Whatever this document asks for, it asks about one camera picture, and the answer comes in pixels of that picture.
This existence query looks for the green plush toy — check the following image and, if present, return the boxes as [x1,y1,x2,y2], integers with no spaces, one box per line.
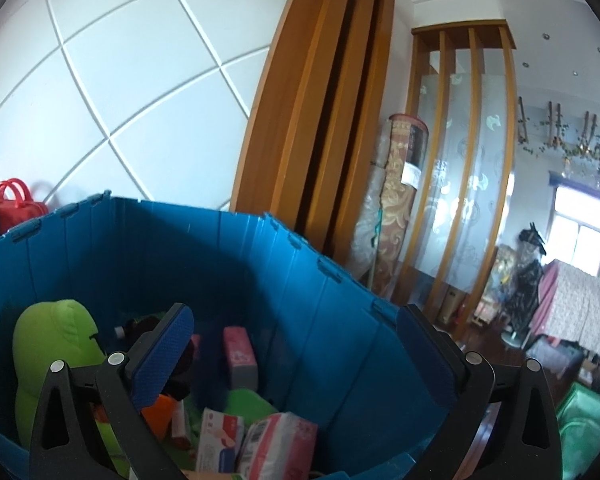
[12,300,131,480]

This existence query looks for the window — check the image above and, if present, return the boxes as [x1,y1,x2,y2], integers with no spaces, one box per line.
[550,185,600,281]

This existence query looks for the rolled patterned carpet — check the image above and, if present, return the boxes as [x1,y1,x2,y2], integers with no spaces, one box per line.
[370,114,431,291]

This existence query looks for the pink tissue pack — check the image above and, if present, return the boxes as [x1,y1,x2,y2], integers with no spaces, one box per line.
[237,412,318,480]

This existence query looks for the green storage bin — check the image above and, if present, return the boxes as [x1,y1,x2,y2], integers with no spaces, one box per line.
[555,382,600,480]

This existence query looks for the dark plush toy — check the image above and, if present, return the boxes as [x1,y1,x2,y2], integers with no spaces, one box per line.
[114,312,201,401]

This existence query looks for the wooden slatted partition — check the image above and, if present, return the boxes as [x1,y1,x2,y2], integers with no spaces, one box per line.
[228,0,408,266]

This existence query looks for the pink box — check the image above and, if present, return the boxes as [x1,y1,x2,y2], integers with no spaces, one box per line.
[223,326,259,391]

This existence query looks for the white red packet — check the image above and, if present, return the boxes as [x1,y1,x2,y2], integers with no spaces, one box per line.
[196,407,246,473]

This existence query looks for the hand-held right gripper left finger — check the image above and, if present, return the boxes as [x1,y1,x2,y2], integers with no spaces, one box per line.
[27,302,196,480]

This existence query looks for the orange toy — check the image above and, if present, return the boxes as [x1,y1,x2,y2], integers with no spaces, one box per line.
[142,394,176,438]

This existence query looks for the red handbag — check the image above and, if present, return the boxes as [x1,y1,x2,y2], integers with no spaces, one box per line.
[0,178,48,236]

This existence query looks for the black hanging clothes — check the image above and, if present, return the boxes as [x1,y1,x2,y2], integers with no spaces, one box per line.
[510,225,548,331]

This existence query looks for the wooden frosted glass partition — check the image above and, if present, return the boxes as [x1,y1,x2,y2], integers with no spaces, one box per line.
[397,20,518,321]

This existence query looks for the hanging vine decoration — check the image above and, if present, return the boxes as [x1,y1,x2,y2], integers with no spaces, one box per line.
[517,97,600,171]

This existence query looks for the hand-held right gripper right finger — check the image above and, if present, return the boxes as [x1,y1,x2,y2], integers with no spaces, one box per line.
[397,304,563,480]

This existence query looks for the floral printed cloth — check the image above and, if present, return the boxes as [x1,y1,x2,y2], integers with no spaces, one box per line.
[530,260,600,356]

